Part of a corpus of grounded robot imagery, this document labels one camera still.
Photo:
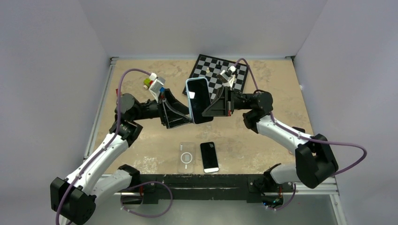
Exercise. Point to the colourful toy brick car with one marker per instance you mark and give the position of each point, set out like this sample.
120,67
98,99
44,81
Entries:
147,83

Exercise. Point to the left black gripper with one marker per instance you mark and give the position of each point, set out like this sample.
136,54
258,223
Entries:
172,112

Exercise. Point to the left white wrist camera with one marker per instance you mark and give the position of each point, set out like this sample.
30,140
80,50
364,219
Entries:
156,86

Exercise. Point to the black phone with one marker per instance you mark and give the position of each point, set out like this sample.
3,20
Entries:
209,157

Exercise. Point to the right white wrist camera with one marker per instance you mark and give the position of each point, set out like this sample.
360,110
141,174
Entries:
227,77

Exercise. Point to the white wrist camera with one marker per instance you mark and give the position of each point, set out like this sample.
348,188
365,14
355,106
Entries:
227,77
156,86

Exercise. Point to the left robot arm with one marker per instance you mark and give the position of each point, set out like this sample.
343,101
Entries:
75,198

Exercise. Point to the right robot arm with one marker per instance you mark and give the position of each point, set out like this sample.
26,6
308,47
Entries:
314,158

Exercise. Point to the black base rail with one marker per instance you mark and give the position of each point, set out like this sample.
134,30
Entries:
252,188

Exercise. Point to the clear phone case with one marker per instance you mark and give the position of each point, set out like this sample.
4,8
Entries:
186,158

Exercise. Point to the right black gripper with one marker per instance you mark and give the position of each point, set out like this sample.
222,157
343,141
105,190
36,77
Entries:
223,104

